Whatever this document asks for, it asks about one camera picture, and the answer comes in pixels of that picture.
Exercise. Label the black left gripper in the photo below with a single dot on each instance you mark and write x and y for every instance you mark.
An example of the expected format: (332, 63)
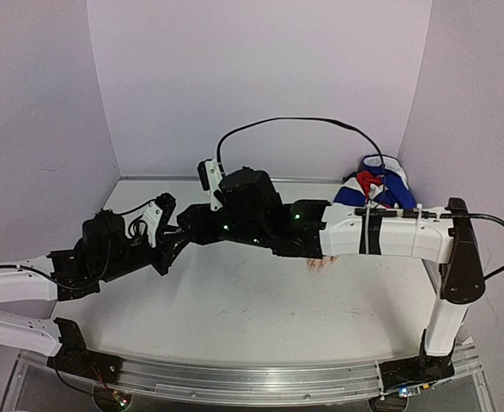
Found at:
(167, 256)

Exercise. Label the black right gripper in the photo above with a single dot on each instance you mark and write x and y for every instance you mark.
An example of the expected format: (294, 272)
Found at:
(187, 221)

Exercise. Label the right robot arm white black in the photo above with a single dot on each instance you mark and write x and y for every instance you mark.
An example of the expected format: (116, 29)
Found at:
(443, 236)

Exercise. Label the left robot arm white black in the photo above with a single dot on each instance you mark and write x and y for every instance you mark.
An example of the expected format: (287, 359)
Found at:
(31, 280)

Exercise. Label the mannequin hand with long nails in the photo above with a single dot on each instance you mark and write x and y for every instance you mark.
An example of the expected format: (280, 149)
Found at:
(318, 264)

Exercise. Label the blue white red jacket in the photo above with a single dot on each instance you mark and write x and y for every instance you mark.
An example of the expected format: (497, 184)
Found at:
(378, 182)

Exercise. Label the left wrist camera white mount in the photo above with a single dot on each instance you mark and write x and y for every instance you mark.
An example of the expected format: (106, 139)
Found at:
(146, 223)

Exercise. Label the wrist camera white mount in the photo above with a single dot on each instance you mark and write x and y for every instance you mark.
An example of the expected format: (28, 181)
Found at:
(146, 223)
(210, 175)

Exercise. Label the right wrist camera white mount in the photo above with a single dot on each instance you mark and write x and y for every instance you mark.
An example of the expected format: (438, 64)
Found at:
(210, 175)

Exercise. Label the aluminium front rail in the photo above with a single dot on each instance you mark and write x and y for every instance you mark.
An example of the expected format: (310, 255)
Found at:
(463, 381)

